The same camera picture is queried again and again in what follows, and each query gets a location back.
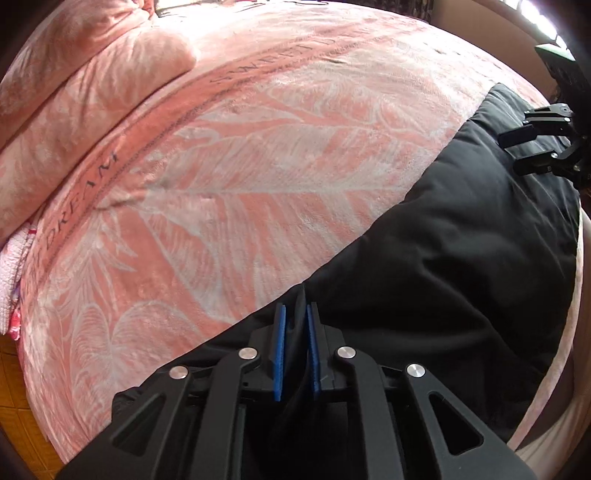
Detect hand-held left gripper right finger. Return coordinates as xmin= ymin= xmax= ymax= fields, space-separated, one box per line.
xmin=307 ymin=302 xmax=536 ymax=480

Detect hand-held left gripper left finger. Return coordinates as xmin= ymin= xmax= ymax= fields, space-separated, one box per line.
xmin=58 ymin=304 xmax=288 ymax=480

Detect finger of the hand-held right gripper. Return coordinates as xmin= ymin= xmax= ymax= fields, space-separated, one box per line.
xmin=499 ymin=104 xmax=576 ymax=149
xmin=513 ymin=133 xmax=591 ymax=186

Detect black pants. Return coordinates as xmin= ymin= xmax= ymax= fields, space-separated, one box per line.
xmin=113 ymin=83 xmax=583 ymax=480

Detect pink leaf-print bed blanket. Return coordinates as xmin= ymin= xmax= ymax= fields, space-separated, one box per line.
xmin=9 ymin=4 xmax=591 ymax=467

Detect dark patterned curtain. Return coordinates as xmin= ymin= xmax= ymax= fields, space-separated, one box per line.
xmin=295 ymin=0 xmax=437 ymax=23

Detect white knit cloth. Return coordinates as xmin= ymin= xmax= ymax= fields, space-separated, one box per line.
xmin=0 ymin=225 xmax=38 ymax=343

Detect folded pink quilt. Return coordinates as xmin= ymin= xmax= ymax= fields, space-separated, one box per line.
xmin=0 ymin=88 xmax=155 ymax=243
xmin=0 ymin=0 xmax=200 ymax=155

